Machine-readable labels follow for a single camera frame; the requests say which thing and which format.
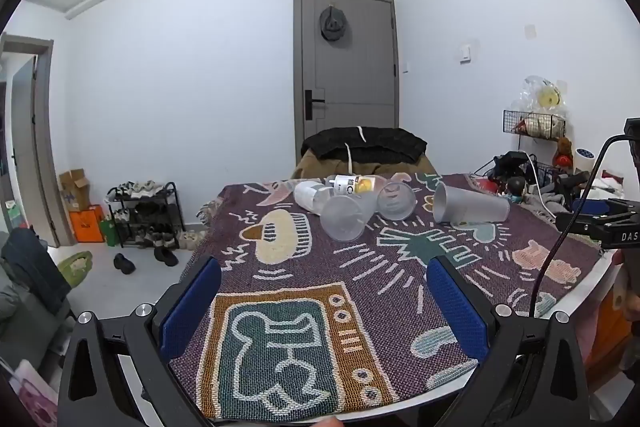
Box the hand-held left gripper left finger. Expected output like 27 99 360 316
57 256 223 427

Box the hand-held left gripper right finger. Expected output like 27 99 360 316
425 255 593 427

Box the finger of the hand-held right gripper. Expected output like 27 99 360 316
556 198 628 238

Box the tall frosted plastic cup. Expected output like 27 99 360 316
432 183 511 225

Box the clear plastic cup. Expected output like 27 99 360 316
376 181 417 222
320 195 377 242

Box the white plastic cup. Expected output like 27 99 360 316
293 180 334 212

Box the brown plush toy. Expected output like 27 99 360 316
554 137 574 168

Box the small figurine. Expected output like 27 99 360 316
502 177 527 204

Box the black shoe rack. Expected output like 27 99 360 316
106 181 185 249

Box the green bag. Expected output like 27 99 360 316
98 216 121 248

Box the printed blanket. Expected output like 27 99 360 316
167 172 603 423

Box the green slipper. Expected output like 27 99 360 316
56 251 94 288

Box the clear bag with yellow toy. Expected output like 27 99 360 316
522 76 569 118

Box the orange box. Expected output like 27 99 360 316
69 205 106 244

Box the yellow label bottle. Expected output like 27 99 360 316
325 174 386 198

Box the cardboard box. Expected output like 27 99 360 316
59 169 91 212

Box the dark clothing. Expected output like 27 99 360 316
0 227 72 319

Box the pink bag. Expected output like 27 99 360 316
9 359 59 427

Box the black jacket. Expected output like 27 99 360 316
302 126 429 164

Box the brown chair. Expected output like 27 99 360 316
291 151 439 180

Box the grey door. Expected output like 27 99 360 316
293 0 401 142

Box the grey hat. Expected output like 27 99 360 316
319 5 349 42

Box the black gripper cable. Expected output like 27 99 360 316
529 134 628 319

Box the white cable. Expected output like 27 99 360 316
524 152 569 219

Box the black wire basket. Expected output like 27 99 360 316
502 109 567 140

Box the black door handle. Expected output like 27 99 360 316
305 90 326 120

